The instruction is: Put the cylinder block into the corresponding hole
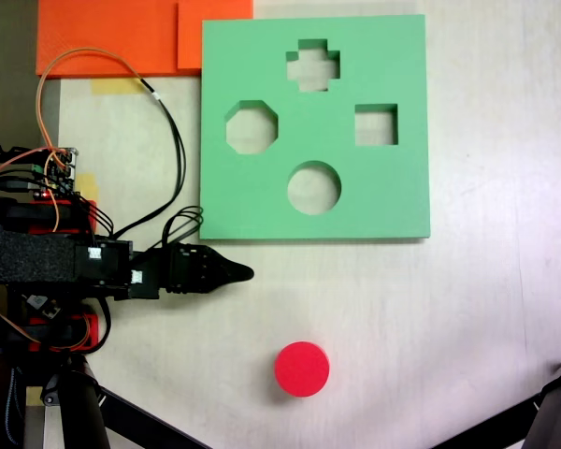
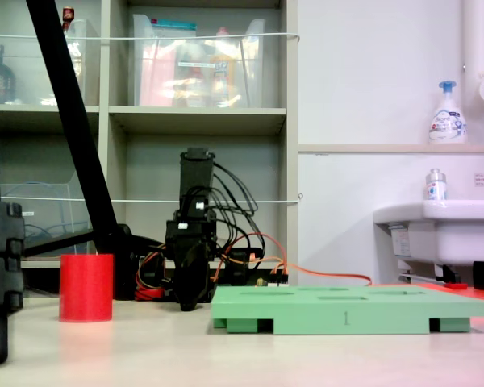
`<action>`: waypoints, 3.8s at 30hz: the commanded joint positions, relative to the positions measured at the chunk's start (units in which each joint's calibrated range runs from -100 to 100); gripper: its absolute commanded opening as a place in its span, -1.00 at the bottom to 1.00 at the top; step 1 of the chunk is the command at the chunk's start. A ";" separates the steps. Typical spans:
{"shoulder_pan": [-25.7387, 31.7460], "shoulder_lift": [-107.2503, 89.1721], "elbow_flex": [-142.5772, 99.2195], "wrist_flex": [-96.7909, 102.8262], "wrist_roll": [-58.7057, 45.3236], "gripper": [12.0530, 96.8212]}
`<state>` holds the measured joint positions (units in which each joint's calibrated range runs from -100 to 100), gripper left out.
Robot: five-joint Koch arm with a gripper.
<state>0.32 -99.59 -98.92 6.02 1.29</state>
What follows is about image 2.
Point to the large orange flat plate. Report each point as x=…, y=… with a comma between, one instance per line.
x=480, y=296

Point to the dark glass bottle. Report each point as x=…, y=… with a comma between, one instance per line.
x=2, y=80

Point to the small clear bottle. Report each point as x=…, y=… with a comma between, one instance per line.
x=435, y=187

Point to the large clear storage bin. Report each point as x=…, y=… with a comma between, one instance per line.
x=165, y=80

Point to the white blue soap dispenser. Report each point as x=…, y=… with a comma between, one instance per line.
x=447, y=121

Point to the bottle with red cap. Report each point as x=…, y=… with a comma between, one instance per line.
x=68, y=16

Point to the clear plastic container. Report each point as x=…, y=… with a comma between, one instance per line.
x=88, y=60

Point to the grey shelf unit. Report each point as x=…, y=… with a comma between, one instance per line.
x=199, y=117

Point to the red cylinder block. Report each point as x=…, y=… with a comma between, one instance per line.
x=86, y=288

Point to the white sink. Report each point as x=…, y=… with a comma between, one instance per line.
x=460, y=234

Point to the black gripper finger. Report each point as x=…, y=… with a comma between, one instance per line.
x=185, y=296
x=201, y=292

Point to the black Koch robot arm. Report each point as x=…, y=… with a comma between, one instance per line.
x=195, y=177

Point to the green shape sorter board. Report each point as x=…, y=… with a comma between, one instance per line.
x=347, y=310

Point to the yellow bottle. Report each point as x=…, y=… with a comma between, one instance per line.
x=222, y=76

